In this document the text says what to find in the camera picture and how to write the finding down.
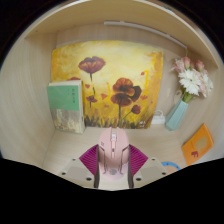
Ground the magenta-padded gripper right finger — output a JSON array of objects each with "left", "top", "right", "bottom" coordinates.
[{"left": 127, "top": 143, "right": 169, "bottom": 189}]

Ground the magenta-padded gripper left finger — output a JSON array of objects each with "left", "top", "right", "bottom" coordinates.
[{"left": 59, "top": 143, "right": 101, "bottom": 189}]

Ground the pink computer mouse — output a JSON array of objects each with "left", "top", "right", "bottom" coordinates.
[{"left": 96, "top": 127, "right": 131, "bottom": 184}]

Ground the round blue-rimmed cartoon mouse pad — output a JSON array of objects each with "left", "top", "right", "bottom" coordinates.
[{"left": 160, "top": 161, "right": 182, "bottom": 174}]

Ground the white power strip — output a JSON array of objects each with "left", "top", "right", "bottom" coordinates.
[{"left": 150, "top": 109, "right": 167, "bottom": 125}]

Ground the orange book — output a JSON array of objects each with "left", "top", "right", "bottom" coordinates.
[{"left": 181, "top": 123, "right": 215, "bottom": 167}]

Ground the teal faceted vase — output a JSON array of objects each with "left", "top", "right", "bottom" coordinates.
[{"left": 164, "top": 98, "right": 190, "bottom": 132}]

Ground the green and beige book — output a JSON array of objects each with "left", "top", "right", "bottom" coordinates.
[{"left": 46, "top": 79, "right": 86, "bottom": 135}]

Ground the pink and white flower bouquet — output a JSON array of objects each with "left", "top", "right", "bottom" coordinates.
[{"left": 170, "top": 55, "right": 214, "bottom": 104}]

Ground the yellow poppy flower painting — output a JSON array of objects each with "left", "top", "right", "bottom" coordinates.
[{"left": 50, "top": 40, "right": 164, "bottom": 130}]

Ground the white light bar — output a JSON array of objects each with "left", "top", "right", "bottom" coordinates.
[{"left": 103, "top": 20, "right": 188, "bottom": 50}]

